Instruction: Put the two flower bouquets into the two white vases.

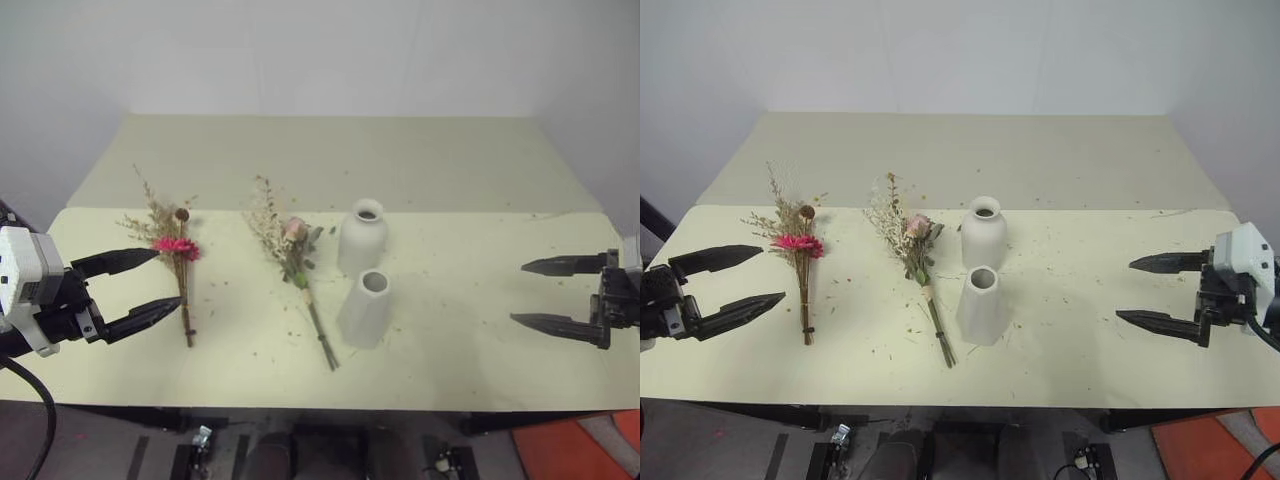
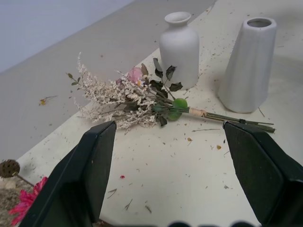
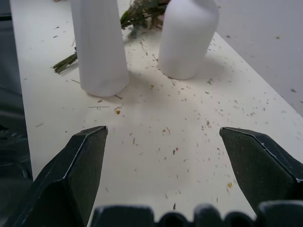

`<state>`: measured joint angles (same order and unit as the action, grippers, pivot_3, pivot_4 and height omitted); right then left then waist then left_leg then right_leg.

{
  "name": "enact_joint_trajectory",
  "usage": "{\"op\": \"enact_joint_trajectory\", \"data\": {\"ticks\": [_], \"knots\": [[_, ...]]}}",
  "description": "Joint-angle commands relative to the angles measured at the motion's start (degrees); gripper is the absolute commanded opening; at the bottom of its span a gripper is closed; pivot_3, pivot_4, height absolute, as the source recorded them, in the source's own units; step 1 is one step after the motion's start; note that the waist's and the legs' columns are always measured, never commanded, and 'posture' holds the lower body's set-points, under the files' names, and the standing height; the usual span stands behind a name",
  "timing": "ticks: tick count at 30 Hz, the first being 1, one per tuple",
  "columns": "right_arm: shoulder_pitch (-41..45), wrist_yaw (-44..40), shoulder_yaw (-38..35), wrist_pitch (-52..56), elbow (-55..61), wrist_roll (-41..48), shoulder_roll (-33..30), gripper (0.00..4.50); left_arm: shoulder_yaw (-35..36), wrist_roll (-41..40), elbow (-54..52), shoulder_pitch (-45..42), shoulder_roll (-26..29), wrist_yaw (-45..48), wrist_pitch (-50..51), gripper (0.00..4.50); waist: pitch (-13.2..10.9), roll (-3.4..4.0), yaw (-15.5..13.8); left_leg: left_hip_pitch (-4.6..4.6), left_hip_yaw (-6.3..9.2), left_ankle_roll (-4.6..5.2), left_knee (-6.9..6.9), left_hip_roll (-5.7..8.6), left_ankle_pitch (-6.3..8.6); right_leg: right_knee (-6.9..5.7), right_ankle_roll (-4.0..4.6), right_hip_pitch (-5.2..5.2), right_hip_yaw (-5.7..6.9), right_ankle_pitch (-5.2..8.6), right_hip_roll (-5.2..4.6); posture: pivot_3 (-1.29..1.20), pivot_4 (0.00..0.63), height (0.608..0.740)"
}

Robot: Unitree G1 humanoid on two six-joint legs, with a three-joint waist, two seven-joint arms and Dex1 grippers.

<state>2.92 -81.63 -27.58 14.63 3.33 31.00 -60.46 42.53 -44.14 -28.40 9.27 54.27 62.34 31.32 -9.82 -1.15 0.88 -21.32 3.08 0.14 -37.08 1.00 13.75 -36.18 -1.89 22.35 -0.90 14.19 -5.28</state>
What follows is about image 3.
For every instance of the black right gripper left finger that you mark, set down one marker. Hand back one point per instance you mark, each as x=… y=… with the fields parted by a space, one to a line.
x=73 y=170

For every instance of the white bottle-shaped vase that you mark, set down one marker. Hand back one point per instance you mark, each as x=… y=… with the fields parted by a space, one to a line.
x=185 y=40

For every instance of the tall white ribbed vase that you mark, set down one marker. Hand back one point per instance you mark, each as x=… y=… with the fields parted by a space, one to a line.
x=100 y=47

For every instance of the pile of green plant cuttings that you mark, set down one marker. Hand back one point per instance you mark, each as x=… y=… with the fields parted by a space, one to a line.
x=142 y=14

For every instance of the bundle of green plant stems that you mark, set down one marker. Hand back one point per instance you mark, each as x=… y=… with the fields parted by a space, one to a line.
x=65 y=62

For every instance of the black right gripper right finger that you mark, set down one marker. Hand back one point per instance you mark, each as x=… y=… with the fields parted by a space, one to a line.
x=258 y=165

